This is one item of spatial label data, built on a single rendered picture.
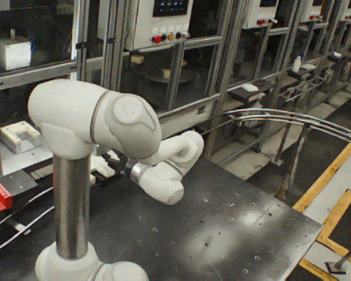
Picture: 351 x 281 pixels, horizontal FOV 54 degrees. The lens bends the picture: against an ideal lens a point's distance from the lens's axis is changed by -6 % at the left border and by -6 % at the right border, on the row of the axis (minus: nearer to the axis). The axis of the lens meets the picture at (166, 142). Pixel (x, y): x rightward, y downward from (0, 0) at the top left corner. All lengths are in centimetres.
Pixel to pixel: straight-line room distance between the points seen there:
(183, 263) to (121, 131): 92
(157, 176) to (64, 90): 60
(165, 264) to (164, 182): 40
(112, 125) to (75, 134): 11
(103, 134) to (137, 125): 9
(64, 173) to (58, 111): 18
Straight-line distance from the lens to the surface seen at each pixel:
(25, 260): 156
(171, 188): 131
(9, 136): 174
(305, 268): 278
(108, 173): 167
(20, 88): 168
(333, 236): 317
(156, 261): 157
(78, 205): 101
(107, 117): 78
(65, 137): 86
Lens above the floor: 186
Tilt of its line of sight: 30 degrees down
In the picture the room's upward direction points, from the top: 10 degrees clockwise
